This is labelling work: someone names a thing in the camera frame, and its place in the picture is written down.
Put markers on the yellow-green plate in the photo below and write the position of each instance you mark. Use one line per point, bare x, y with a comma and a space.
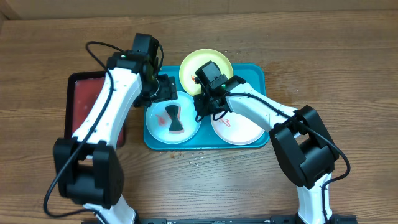
194, 61

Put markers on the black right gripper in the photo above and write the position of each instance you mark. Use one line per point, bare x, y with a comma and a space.
205, 111

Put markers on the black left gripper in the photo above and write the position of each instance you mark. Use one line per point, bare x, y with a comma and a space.
168, 91

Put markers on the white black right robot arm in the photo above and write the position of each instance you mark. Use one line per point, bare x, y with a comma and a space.
303, 146

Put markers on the dark red-lined small tray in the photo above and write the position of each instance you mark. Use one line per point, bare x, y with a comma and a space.
83, 90

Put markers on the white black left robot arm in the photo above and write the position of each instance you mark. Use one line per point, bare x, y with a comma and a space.
88, 171

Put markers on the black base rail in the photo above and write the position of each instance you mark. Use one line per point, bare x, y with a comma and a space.
277, 219

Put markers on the white pink plate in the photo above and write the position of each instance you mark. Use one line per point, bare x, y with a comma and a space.
236, 129

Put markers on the light blue plate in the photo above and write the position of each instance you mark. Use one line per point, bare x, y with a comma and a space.
158, 122

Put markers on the teal plastic tray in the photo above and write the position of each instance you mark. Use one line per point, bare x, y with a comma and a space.
206, 138

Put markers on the black and pink sponge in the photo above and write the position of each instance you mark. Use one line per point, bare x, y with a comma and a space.
173, 111

